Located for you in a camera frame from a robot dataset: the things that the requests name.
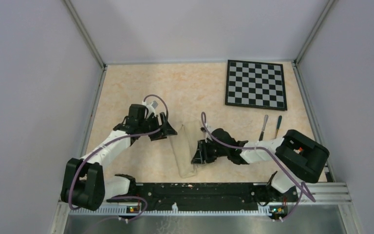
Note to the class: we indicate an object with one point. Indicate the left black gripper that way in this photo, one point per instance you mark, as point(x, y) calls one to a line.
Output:
point(163, 119)

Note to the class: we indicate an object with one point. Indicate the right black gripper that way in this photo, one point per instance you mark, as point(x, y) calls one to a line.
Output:
point(202, 154)

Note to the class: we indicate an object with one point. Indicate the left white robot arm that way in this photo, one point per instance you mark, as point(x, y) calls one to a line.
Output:
point(84, 184)

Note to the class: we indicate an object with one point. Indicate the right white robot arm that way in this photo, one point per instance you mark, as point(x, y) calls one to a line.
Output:
point(300, 158)

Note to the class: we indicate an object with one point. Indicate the silver knife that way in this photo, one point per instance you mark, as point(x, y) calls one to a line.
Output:
point(265, 120)

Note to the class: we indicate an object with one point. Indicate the black white checkerboard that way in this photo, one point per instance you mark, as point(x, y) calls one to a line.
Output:
point(255, 85)

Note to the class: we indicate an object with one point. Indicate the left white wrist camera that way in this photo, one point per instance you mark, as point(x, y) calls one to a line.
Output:
point(151, 108)

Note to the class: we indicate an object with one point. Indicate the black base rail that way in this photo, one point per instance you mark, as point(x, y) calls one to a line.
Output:
point(195, 197)

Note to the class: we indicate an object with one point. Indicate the gold spoon green handle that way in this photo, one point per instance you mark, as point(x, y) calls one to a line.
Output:
point(278, 126)

